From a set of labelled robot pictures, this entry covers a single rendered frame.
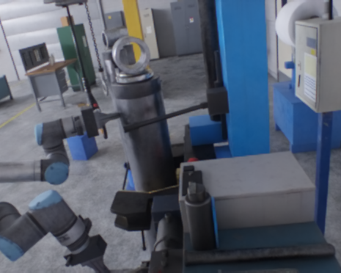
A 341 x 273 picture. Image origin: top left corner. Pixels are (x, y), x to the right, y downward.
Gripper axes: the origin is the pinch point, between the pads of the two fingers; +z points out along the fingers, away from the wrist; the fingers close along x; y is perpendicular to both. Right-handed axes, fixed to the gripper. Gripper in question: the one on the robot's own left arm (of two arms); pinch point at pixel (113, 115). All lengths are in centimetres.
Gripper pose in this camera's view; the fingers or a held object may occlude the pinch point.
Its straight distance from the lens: 135.6
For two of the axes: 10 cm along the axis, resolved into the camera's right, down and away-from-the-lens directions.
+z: 9.4, -2.5, 2.2
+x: 1.6, 9.1, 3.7
